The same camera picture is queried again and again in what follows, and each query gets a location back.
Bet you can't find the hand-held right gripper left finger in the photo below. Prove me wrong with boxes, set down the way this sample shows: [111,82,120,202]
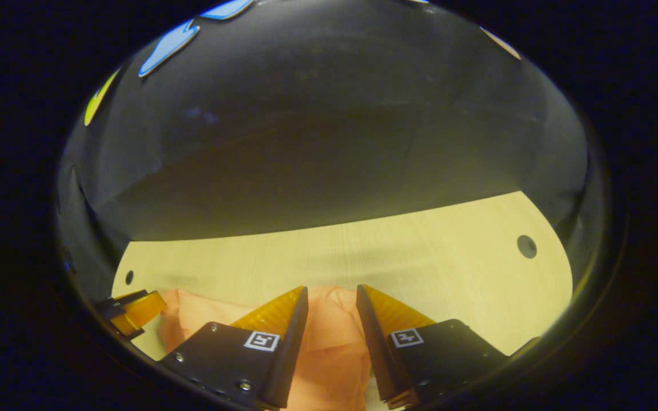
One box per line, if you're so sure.
[158,286,309,409]

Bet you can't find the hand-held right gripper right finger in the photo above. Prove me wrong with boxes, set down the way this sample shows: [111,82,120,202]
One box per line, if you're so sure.
[356,284,541,409]

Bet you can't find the orange T-shirt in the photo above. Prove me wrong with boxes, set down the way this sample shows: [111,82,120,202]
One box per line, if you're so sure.
[161,285,390,411]

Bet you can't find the black backdrop cloth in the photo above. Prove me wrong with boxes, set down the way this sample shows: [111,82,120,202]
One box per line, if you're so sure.
[58,0,589,286]

